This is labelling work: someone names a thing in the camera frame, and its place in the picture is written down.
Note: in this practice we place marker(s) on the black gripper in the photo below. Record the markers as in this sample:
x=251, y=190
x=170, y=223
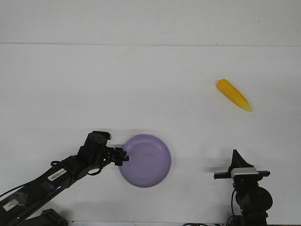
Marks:
x=241, y=181
x=108, y=153

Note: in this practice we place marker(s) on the purple round plate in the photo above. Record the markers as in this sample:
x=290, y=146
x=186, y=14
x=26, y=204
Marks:
x=149, y=161

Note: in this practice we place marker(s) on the yellow corn cob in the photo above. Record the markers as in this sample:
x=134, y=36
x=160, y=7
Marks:
x=233, y=94

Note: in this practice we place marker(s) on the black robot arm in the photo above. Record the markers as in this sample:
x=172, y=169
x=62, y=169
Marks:
x=249, y=201
x=91, y=158

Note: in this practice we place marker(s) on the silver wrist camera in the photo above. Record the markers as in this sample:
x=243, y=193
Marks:
x=243, y=172

